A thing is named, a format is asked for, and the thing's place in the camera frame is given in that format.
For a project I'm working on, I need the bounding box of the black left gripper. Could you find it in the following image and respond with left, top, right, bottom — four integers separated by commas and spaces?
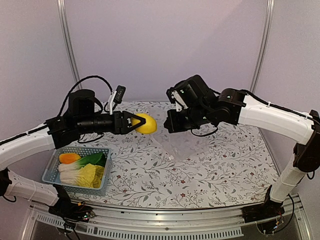
76, 110, 146, 135

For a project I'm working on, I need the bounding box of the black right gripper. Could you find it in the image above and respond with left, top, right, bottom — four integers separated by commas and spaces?
163, 105, 211, 134

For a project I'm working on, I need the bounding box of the yellow lemon toy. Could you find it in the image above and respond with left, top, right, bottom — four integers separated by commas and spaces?
135, 113, 157, 135

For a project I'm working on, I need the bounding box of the clear pink zip top bag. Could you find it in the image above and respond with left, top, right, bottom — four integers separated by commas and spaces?
148, 107, 210, 163

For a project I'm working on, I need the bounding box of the light blue plastic basket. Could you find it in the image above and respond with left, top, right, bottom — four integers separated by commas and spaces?
42, 146, 112, 196

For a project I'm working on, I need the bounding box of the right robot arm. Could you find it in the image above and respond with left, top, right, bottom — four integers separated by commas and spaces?
164, 75, 320, 223

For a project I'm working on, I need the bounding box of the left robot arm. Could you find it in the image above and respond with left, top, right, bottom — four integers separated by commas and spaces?
0, 85, 146, 223

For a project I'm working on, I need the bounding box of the floral patterned table mat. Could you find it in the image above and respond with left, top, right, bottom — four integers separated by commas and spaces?
68, 101, 279, 209

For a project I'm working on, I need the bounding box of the green bok choy toy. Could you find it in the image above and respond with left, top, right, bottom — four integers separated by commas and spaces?
58, 152, 107, 173

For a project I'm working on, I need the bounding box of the yellow napa cabbage toy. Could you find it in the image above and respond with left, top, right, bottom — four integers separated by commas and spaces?
59, 164, 105, 189

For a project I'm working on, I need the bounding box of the orange mango toy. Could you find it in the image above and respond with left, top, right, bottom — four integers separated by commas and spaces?
59, 153, 82, 164

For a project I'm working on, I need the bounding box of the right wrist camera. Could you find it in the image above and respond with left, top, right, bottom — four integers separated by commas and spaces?
166, 87, 188, 112

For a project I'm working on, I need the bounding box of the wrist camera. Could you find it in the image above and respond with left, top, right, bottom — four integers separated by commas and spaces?
166, 87, 188, 112
104, 85, 126, 115

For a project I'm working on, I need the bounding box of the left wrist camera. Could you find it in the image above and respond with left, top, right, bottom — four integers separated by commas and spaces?
104, 85, 126, 115

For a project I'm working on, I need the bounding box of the front aluminium table rail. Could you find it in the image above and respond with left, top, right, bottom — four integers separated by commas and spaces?
21, 194, 313, 240

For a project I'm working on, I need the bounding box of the right rear aluminium frame post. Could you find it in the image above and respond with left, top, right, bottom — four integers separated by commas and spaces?
249, 0, 275, 93

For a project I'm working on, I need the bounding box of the aluminium frame post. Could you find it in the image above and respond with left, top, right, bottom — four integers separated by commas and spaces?
249, 0, 275, 93
56, 0, 80, 84

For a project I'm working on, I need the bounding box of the left rear aluminium frame post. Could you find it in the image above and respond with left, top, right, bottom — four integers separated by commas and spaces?
56, 0, 80, 84

